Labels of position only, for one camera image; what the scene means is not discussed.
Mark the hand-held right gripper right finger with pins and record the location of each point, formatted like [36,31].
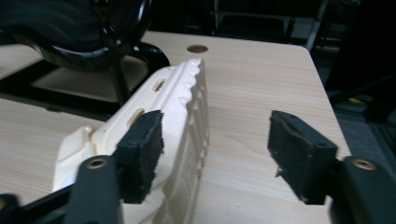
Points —
[300,152]

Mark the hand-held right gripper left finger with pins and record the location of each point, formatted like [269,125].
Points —
[141,155]

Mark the cream slipper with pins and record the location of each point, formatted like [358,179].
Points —
[174,93]

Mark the red wavy plastic tray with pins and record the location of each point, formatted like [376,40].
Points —
[77,57]

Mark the dark chair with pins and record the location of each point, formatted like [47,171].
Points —
[252,25]

